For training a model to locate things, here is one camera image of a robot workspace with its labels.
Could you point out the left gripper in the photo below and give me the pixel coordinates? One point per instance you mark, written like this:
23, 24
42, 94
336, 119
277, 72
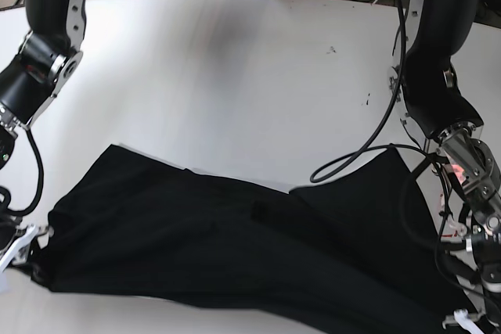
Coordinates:
479, 177

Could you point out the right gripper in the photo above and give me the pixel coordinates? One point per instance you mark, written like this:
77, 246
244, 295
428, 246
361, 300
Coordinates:
8, 138

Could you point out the black t-shirt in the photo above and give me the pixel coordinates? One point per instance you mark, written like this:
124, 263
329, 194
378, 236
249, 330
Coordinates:
334, 257

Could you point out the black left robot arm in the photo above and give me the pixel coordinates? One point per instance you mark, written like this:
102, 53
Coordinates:
435, 113

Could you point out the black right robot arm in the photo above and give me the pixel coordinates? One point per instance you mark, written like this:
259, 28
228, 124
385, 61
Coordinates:
47, 57

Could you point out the red tape rectangle marking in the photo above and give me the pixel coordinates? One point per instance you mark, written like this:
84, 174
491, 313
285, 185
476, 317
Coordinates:
453, 230

